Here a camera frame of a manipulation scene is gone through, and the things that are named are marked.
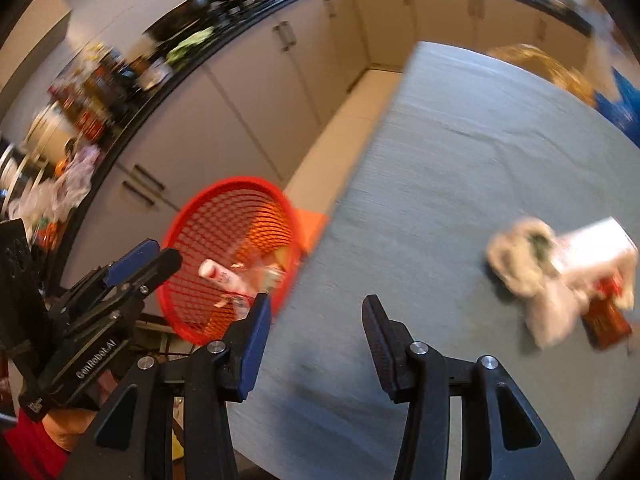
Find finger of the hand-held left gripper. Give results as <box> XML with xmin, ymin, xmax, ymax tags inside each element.
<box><xmin>100</xmin><ymin>248</ymin><xmax>183</xmax><ymax>322</ymax></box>
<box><xmin>57</xmin><ymin>240</ymin><xmax>162</xmax><ymax>306</ymax></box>

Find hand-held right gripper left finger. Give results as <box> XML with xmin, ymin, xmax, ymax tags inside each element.
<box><xmin>60</xmin><ymin>291</ymin><xmax>274</xmax><ymax>480</ymax></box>

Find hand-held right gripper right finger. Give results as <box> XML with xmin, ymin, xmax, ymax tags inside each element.
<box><xmin>361</xmin><ymin>294</ymin><xmax>576</xmax><ymax>480</ymax></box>

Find white bottle with red label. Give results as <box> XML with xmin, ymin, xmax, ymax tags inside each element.
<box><xmin>198</xmin><ymin>258</ymin><xmax>251</xmax><ymax>293</ymax></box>

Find red plastic basket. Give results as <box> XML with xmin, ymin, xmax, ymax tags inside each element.
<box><xmin>159</xmin><ymin>176</ymin><xmax>312</xmax><ymax>347</ymax></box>

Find long white medicine box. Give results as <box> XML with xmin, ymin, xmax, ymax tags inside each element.
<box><xmin>552</xmin><ymin>216</ymin><xmax>638</xmax><ymax>281</ymax></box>

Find person's left forearm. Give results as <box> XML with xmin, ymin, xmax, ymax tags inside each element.
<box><xmin>42</xmin><ymin>407</ymin><xmax>98</xmax><ymax>453</ymax></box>

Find crumpled white plastic bag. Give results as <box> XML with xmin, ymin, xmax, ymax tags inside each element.
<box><xmin>10</xmin><ymin>145</ymin><xmax>103</xmax><ymax>226</ymax></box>

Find red label sauce bottle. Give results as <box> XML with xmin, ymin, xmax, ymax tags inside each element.
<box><xmin>75</xmin><ymin>105</ymin><xmax>108</xmax><ymax>141</ymax></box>

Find white kitchen appliance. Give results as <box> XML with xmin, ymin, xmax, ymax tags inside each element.
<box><xmin>25</xmin><ymin>102</ymin><xmax>76</xmax><ymax>161</ymax></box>

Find white knitted sock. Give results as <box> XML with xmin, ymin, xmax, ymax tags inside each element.
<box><xmin>487</xmin><ymin>217</ymin><xmax>558</xmax><ymax>296</ymax></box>

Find clear plastic bag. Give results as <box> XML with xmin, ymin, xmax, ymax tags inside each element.
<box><xmin>525</xmin><ymin>260</ymin><xmax>626</xmax><ymax>348</ymax></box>

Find beige kitchen cabinets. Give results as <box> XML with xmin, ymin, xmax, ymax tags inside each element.
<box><xmin>65</xmin><ymin>0</ymin><xmax>591</xmax><ymax>281</ymax></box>

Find green leafy vegetable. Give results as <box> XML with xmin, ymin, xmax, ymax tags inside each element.
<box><xmin>167</xmin><ymin>30</ymin><xmax>213</xmax><ymax>63</ymax></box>

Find black kitchen countertop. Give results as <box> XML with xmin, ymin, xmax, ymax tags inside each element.
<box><xmin>30</xmin><ymin>0</ymin><xmax>596</xmax><ymax>281</ymax></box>

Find yellow plastic bag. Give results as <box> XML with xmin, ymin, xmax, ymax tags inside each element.
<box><xmin>487</xmin><ymin>44</ymin><xmax>598</xmax><ymax>106</ymax></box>

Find blue plastic bag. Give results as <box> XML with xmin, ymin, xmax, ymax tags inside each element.
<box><xmin>595</xmin><ymin>67</ymin><xmax>640</xmax><ymax>136</ymax></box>

